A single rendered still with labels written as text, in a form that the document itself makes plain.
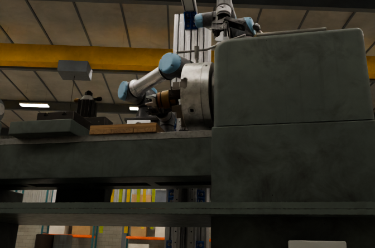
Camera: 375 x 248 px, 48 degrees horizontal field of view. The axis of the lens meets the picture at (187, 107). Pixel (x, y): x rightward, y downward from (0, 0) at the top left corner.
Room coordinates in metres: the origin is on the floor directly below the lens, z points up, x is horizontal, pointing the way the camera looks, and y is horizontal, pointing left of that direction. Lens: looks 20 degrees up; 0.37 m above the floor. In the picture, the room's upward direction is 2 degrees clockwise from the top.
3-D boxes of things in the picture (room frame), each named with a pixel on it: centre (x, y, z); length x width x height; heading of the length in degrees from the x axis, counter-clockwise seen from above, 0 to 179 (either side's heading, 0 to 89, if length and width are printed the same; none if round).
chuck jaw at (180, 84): (1.73, 0.04, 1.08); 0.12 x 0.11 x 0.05; 166
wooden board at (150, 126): (1.87, 0.23, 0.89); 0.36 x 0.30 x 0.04; 166
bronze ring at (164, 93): (1.83, 0.10, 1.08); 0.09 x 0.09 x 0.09; 76
